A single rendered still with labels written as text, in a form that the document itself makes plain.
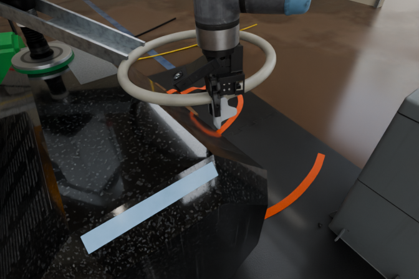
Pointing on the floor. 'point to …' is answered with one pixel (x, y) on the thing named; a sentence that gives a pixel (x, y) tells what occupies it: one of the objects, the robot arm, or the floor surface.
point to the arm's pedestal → (387, 200)
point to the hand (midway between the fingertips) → (213, 119)
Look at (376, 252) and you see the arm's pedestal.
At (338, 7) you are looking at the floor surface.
